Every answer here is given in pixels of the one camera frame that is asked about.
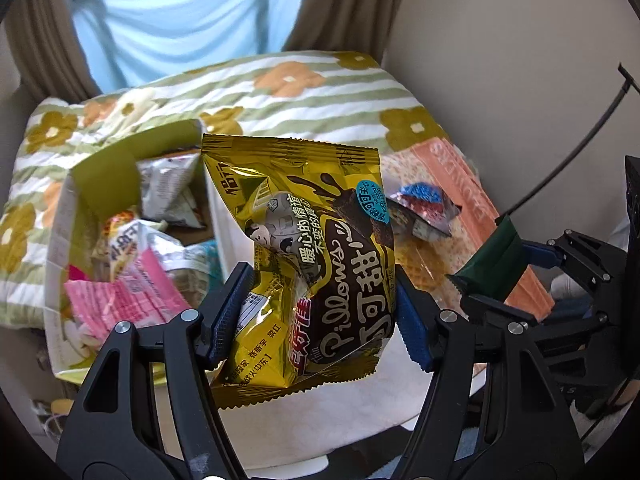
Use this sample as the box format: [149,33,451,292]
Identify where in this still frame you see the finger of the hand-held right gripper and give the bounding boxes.
[457,291,551,331]
[520,229,630,313]

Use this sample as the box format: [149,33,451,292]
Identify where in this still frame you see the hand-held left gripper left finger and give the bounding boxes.
[55,261,256,480]

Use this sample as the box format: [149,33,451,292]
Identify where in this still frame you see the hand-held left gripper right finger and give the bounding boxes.
[392,267,586,480]

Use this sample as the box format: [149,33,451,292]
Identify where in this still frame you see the dark green snack packet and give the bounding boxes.
[445,214,526,306]

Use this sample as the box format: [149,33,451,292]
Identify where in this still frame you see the teal snack packet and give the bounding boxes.
[197,240,221,281]

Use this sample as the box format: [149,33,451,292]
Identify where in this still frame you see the silver snack packet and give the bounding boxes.
[142,225,216,296]

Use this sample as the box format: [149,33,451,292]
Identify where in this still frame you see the pink snack packet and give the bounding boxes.
[62,250,193,346]

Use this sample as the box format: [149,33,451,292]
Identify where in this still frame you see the cream snack packet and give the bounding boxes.
[92,210,151,281]

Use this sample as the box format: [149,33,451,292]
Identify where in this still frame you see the white grey snack packet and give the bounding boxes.
[137,152,203,226]

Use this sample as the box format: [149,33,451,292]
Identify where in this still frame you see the gold snack packet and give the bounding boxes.
[200,132,401,408]

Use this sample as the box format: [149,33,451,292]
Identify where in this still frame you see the green cardboard box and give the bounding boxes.
[42,120,221,386]

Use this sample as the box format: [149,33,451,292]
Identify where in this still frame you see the dark shiny snack packet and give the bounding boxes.
[387,180,463,241]

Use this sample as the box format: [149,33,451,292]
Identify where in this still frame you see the long orange snack packet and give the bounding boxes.
[382,137,556,321]

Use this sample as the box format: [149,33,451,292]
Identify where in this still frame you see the floral striped blanket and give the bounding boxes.
[0,50,451,331]

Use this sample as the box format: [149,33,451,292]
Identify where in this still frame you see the light blue cloth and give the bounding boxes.
[70,0,321,96]

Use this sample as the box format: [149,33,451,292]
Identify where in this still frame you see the brown curtain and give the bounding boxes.
[287,0,406,61]
[0,0,106,106]

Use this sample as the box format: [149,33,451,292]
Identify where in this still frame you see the black cable with zip tie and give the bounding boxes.
[497,62,640,216]

